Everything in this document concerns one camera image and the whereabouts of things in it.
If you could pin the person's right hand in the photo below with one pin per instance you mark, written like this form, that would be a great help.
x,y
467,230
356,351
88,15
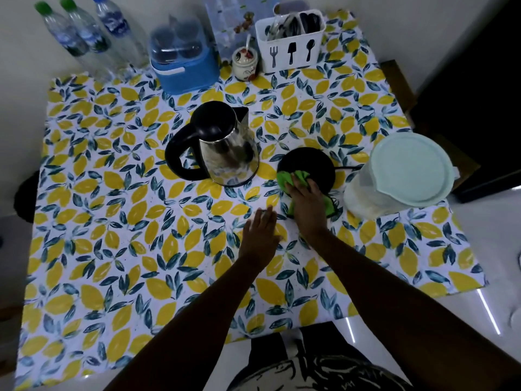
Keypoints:
x,y
310,211

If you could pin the person's left hand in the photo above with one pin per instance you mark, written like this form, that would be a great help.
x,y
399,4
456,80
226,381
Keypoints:
x,y
257,240

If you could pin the person's left thumb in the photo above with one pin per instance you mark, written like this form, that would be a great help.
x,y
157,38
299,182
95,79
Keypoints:
x,y
278,236

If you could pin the person's right thumb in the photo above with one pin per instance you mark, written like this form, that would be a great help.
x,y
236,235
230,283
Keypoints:
x,y
294,190

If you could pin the green cleaning cloth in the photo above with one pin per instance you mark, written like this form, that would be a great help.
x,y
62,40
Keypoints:
x,y
285,179

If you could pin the person's left forearm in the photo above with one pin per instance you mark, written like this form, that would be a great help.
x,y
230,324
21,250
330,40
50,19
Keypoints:
x,y
195,325

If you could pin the person's right forearm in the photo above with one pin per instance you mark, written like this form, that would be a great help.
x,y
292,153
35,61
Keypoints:
x,y
399,313

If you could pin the black round kettle base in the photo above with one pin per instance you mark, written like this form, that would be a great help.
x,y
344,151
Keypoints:
x,y
306,160

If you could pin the clear jug pale green lid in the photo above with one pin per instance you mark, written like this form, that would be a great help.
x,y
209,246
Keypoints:
x,y
407,170

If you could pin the small white ceramic jar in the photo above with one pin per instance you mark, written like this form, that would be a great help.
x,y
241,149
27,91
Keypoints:
x,y
245,65

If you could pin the white plastic cutlery holder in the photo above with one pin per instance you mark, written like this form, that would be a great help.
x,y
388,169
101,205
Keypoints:
x,y
291,52

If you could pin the person's black printed clothing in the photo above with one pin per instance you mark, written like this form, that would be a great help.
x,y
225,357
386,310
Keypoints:
x,y
317,370

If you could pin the small spoon in jar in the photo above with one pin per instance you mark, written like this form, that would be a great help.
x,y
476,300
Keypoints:
x,y
248,42

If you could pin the lemon print tablecloth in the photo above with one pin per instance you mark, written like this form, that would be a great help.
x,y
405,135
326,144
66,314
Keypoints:
x,y
122,223

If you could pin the blue container clear lid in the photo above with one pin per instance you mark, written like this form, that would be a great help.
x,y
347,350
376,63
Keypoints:
x,y
185,71

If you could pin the bunch of cutlery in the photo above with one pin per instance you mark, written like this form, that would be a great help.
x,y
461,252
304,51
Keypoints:
x,y
293,25

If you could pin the clear printed plastic pack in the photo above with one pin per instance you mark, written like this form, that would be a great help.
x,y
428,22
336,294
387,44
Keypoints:
x,y
228,16

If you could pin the dark cabinet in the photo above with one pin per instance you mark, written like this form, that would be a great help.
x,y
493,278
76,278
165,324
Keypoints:
x,y
480,89

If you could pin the blue cap water bottle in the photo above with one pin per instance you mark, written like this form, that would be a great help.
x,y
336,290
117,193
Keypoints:
x,y
120,28

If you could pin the dark stool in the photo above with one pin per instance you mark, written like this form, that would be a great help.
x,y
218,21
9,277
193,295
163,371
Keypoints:
x,y
27,197

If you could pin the green cap water bottle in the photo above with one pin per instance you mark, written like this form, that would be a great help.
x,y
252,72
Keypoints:
x,y
91,34
67,38

